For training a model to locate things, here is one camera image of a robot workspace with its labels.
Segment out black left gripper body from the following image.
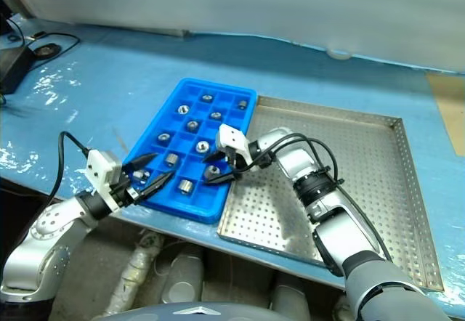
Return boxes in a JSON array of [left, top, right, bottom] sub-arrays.
[[110, 173, 142, 208]]

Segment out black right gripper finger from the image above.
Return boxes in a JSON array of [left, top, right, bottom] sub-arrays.
[[205, 169, 240, 186], [202, 149, 229, 163]]

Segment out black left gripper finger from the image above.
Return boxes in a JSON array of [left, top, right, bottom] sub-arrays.
[[134, 171, 173, 201], [121, 152, 160, 177]]

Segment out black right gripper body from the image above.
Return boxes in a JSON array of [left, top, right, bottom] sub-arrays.
[[223, 147, 244, 177]]

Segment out blue compartment tray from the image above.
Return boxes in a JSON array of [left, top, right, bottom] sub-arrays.
[[121, 77, 259, 225]]

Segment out white wrapped pipe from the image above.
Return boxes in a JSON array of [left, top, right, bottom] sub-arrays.
[[103, 232, 164, 314], [332, 293, 352, 321]]

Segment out grey rounded cylinder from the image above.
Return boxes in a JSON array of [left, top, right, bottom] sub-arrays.
[[270, 275, 312, 321], [159, 251, 206, 306]]

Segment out perforated metal tray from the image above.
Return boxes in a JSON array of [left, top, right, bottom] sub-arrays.
[[217, 94, 446, 293]]

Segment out grey robot torso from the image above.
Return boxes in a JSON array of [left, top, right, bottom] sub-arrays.
[[90, 301, 288, 321]]

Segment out round black disc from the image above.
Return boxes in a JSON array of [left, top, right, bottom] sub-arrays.
[[33, 44, 62, 59]]

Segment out white tape roll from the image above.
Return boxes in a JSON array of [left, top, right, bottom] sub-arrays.
[[325, 46, 352, 60]]

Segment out black power adapter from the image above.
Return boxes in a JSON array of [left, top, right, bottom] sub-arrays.
[[0, 44, 36, 95]]

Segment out white foam backdrop board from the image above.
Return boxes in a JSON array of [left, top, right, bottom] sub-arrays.
[[0, 0, 465, 73]]

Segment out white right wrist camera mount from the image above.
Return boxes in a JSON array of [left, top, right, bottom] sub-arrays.
[[214, 123, 253, 165]]

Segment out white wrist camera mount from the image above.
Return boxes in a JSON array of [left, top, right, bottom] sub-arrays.
[[214, 123, 253, 165], [86, 149, 124, 214]]

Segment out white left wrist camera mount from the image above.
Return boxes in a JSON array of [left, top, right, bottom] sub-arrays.
[[86, 149, 124, 214]]

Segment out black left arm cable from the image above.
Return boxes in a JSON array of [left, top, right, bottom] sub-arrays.
[[34, 131, 96, 216]]

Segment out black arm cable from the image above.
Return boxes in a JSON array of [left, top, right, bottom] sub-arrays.
[[34, 131, 96, 216], [232, 134, 395, 264]]

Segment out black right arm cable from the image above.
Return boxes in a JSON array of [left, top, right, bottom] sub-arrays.
[[232, 134, 395, 264]]

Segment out thin black cable loop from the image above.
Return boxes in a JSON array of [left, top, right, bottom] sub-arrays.
[[21, 32, 81, 71]]

